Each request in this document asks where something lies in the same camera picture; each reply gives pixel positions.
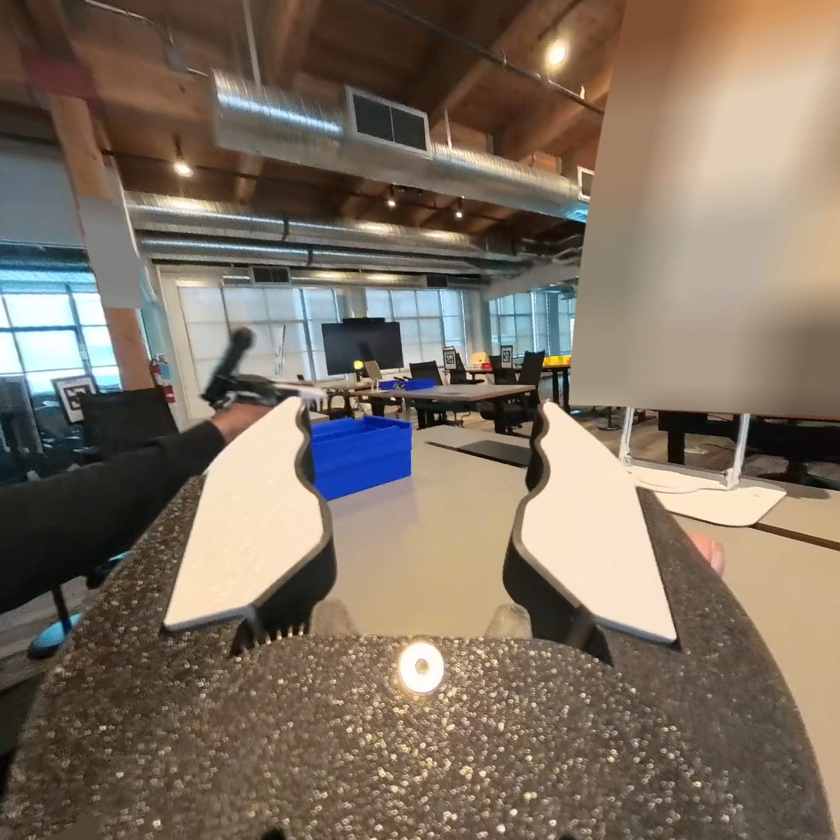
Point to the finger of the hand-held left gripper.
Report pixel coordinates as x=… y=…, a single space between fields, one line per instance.
x=305 y=391

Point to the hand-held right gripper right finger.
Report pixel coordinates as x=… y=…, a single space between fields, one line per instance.
x=590 y=531

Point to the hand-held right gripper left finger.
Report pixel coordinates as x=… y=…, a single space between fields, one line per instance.
x=256 y=518

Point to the blue plastic bin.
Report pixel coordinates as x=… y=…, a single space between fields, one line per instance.
x=361 y=453

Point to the person's left forearm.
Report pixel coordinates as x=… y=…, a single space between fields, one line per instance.
x=85 y=512

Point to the person's left hand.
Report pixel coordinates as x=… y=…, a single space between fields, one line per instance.
x=239 y=415

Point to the person's right hand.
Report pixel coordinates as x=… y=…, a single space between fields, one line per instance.
x=710 y=556

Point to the red fire extinguisher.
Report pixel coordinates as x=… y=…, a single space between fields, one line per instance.
x=157 y=371

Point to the white monitor stand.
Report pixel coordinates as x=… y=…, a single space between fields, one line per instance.
x=709 y=492

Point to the long wooden office table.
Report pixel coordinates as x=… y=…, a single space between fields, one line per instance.
x=453 y=394

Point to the black and white marker sign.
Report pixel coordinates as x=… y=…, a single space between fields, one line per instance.
x=75 y=397

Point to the wooden support column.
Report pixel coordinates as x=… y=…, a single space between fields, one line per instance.
x=111 y=262

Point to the row of yellow bins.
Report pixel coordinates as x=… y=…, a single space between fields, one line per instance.
x=559 y=360

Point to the round ceiling lamp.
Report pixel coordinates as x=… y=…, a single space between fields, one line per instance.
x=556 y=53
x=182 y=169

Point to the blue capped chair base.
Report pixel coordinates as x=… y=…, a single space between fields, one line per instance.
x=56 y=633

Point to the black wall screen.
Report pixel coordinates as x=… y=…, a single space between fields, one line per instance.
x=362 y=348

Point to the slim silver air duct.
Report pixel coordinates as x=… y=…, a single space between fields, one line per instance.
x=295 y=229

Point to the white duct vent grille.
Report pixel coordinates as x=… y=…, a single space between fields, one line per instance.
x=388 y=121

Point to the large silver air duct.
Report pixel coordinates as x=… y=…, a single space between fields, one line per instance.
x=485 y=170

